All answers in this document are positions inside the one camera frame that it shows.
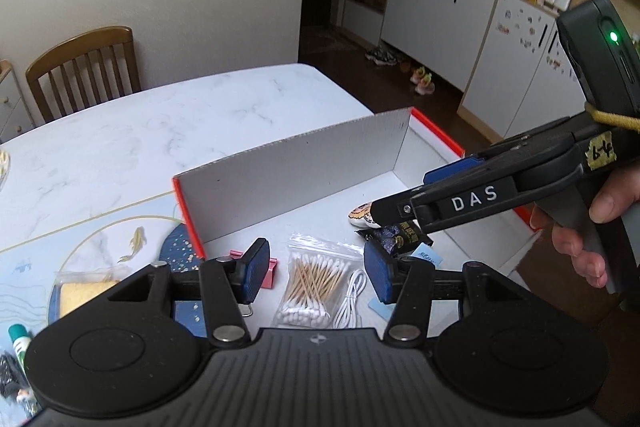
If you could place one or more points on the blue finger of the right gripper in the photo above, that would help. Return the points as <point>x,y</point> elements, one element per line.
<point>451,169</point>

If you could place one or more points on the black camera box green light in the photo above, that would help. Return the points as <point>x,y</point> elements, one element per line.
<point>602,55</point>

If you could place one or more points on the white wall cabinets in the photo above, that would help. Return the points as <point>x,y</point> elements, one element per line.
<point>503,55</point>

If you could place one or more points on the black snack packet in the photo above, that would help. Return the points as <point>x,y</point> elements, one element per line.
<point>397,240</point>

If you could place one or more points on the wooden chair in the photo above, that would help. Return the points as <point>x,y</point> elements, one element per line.
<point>97,66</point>

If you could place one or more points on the cotton swabs bag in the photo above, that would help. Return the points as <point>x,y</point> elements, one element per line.
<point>325,282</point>

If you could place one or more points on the person right hand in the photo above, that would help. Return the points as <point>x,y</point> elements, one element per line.
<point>617,195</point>

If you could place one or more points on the red white cardboard box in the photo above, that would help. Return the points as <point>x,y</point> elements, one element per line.
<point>306,185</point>

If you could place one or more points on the toast bread slice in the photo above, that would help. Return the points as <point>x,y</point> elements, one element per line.
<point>72,289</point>

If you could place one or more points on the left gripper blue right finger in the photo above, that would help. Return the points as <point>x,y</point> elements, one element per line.
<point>382,270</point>

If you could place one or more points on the white cooling gel tube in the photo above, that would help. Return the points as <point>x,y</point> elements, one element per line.
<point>20,339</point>

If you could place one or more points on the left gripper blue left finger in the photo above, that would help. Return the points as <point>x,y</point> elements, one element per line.
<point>251,269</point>

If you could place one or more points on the maroon binder clip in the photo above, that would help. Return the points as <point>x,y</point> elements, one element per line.
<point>268,281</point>

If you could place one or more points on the black beads plastic bag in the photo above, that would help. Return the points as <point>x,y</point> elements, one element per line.
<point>11,377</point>

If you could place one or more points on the light blue card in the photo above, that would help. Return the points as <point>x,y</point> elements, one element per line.
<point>423,252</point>

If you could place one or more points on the pair of shoes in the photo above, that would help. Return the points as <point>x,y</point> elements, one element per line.
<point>423,82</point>

